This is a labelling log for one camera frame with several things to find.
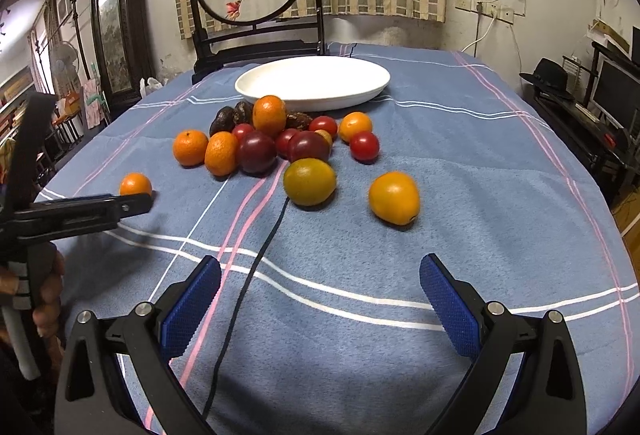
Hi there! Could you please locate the dark purple plum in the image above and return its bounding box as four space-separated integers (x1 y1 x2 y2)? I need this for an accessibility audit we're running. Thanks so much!
288 130 331 163
238 130 278 175

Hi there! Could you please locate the white oval plate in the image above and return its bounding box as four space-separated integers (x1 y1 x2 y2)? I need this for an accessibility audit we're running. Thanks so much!
234 56 390 113

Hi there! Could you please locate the red cherry tomato back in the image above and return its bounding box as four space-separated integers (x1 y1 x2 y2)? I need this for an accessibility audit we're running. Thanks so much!
309 115 338 139

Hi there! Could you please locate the blue striped tablecloth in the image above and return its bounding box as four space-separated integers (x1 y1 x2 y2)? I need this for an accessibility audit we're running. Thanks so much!
40 45 639 434

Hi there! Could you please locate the black hat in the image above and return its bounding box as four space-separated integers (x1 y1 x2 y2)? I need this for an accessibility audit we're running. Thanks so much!
520 58 574 101

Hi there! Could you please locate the white wall power strip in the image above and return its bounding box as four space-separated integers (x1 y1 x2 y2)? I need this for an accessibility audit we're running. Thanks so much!
454 0 515 25

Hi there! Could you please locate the dark passion fruit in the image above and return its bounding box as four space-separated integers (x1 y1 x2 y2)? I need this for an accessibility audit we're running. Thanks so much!
233 100 253 125
209 106 235 137
286 112 312 130

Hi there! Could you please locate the small orange kumquat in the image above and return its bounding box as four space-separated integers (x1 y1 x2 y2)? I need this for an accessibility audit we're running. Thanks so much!
338 111 373 143

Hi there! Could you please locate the person's left hand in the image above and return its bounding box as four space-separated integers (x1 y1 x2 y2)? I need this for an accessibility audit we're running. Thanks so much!
1 250 64 346

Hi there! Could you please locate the computer monitor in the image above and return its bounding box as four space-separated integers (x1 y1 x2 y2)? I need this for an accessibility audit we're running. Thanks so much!
591 58 639 132

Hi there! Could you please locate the dark framed painting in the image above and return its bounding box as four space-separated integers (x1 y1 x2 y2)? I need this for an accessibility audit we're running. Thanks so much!
90 0 155 118

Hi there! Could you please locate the large orange yellow fruit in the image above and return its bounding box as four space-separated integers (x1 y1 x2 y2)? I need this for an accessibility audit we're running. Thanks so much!
368 172 420 227

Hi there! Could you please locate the red cherry tomato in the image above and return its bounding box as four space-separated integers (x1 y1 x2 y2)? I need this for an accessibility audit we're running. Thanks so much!
349 130 380 163
309 115 338 139
276 128 298 160
232 123 255 141

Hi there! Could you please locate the black cable on table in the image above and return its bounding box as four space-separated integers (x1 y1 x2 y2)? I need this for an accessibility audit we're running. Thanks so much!
200 194 292 420

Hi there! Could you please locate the oval mandarin orange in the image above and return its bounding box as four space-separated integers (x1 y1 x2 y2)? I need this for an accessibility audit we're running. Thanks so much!
205 132 239 177

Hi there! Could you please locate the tall mandarin orange top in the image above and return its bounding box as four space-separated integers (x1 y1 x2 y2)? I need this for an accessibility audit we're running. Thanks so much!
253 95 288 138

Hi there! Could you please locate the green yellow round fruit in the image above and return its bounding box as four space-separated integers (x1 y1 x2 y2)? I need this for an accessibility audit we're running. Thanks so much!
283 158 336 207

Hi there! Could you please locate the small orange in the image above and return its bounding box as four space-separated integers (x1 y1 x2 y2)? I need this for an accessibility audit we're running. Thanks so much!
119 173 153 195

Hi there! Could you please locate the small yellow fruit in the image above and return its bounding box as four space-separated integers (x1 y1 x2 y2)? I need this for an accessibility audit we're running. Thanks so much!
314 129 333 147

